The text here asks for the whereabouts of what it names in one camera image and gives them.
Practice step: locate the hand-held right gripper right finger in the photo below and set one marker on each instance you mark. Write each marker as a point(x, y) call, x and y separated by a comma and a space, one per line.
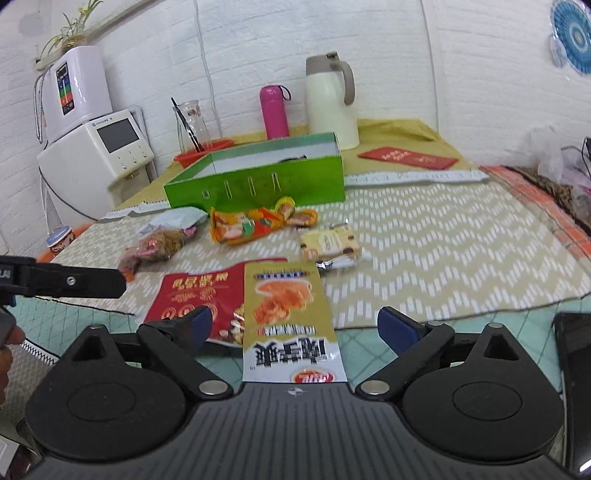
point(396, 326)

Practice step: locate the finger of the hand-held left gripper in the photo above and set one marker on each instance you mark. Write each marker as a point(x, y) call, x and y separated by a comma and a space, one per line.
point(78, 279)

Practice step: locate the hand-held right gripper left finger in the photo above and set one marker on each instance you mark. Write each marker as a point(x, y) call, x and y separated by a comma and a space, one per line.
point(199, 324)

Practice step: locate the red snack packet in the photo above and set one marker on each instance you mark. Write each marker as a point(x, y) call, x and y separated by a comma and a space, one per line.
point(194, 286)

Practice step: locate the clear packet of brown snacks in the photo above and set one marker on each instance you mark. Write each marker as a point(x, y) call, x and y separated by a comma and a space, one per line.
point(157, 242)

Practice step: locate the gold snack packet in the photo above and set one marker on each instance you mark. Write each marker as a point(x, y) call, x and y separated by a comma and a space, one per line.
point(286, 295)

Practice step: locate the green cardboard box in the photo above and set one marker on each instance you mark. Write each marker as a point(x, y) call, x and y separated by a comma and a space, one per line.
point(277, 184)

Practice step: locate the person's left hand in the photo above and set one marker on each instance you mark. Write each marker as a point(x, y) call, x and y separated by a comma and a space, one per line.
point(4, 369)

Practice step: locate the cartoon print cup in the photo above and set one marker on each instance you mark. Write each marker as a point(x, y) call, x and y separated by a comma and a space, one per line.
point(61, 242)

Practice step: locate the teal quilted mat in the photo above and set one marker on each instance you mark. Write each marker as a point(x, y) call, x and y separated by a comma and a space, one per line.
point(60, 318)

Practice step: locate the beige chevron tablecloth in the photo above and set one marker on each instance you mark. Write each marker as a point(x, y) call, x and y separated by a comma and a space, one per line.
point(438, 240)

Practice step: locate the orange snack packet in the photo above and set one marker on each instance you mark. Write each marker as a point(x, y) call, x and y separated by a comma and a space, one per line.
point(240, 228)

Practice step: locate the white appliance with screen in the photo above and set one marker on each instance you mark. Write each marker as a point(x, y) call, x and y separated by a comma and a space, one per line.
point(78, 170)

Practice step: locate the beige cake packet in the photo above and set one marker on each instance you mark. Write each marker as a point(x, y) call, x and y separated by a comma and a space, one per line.
point(328, 242)

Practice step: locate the white snack packet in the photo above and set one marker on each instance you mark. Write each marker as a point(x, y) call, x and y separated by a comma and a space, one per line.
point(178, 217)

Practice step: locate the red plastic basket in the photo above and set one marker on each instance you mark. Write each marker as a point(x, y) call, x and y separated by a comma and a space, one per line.
point(189, 159)

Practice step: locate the red envelope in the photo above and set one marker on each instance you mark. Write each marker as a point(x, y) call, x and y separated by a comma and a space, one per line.
point(406, 158)

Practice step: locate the black chopstick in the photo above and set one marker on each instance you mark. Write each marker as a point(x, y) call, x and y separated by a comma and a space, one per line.
point(193, 136)
point(187, 124)

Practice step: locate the red patterned cloth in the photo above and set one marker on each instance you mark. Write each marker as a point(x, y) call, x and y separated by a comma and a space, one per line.
point(531, 194)

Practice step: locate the black flat device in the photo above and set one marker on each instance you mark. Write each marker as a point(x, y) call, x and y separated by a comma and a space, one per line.
point(575, 392)

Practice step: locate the white water purifier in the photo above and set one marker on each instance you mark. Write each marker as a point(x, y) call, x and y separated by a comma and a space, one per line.
point(85, 83)

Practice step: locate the glass carafe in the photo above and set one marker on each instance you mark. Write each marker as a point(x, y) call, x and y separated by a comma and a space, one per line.
point(201, 120)

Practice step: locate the pink thermos bottle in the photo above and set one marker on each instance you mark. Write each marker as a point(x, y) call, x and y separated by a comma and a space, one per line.
point(274, 110)

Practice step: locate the clear plastic bag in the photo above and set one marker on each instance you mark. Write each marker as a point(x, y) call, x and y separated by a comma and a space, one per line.
point(542, 152)

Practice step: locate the cream thermal carafe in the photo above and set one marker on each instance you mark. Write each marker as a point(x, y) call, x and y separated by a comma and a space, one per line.
point(330, 106)

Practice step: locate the green potted plant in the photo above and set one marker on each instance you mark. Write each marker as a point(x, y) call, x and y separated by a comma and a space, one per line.
point(69, 27)

